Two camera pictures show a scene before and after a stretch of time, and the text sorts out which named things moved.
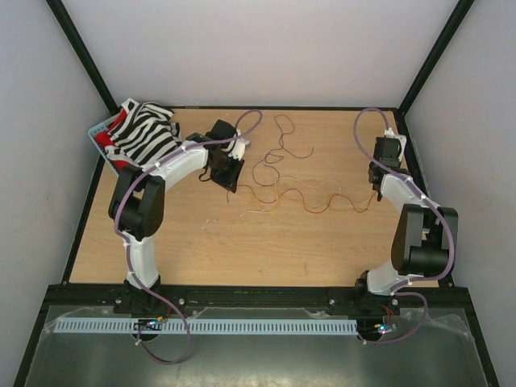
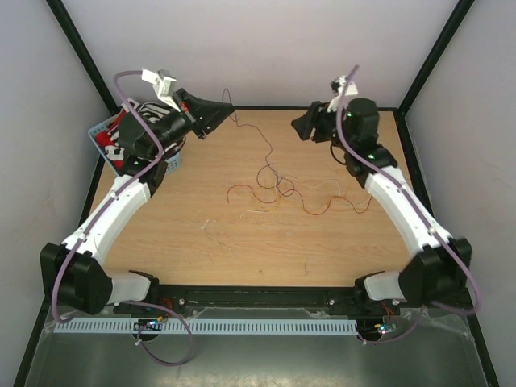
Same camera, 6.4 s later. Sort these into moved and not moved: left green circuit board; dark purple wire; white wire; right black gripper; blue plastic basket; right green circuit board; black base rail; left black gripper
Moved: dark purple wire; left black gripper; right black gripper
Not moved: black base rail; right green circuit board; white wire; left green circuit board; blue plastic basket
